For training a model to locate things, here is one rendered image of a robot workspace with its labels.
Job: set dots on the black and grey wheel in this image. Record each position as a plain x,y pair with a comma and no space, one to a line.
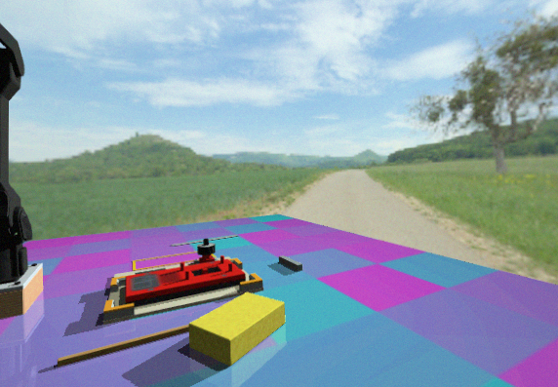
206,250

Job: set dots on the yellow rectangular block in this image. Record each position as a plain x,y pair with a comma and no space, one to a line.
233,329

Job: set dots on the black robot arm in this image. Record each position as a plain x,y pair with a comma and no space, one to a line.
13,218

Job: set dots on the brown long thin rod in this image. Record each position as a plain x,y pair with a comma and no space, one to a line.
119,346

